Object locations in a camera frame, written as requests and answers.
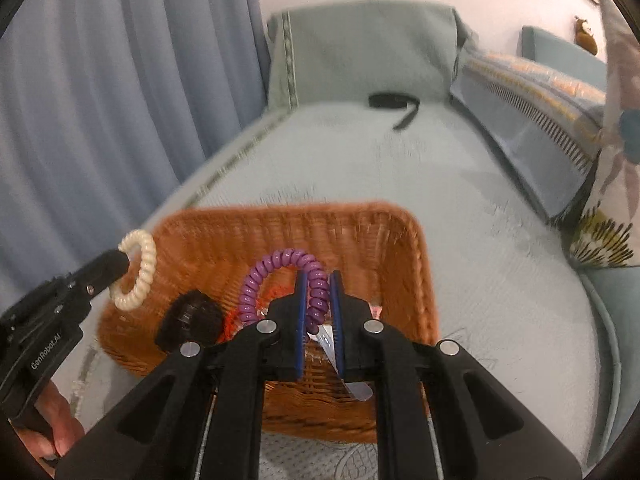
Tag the teal sofa back cushion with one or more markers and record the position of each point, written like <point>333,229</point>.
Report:
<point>547,49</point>

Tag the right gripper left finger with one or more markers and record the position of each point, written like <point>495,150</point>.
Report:
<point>198,415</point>

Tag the pink star hair clip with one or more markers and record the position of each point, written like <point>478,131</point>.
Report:
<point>376,312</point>

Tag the figurine on shelf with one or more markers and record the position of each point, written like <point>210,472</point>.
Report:
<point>584,36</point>

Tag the person left hand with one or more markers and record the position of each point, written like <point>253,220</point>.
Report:
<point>66,429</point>

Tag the blue curtain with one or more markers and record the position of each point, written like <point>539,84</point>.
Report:
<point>107,106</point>

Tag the teal blanket over headboard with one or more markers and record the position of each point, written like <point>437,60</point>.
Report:
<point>346,51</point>

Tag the floral throw pillow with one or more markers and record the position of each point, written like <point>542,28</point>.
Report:
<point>607,233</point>

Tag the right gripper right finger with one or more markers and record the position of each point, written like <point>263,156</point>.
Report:
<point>439,412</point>

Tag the striped blue pillow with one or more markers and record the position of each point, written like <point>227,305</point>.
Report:
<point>545,123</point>

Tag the teal bolster cushion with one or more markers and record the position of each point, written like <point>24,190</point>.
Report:
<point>614,296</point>

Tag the orange wicker basket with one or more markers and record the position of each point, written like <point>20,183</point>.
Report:
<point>229,253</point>

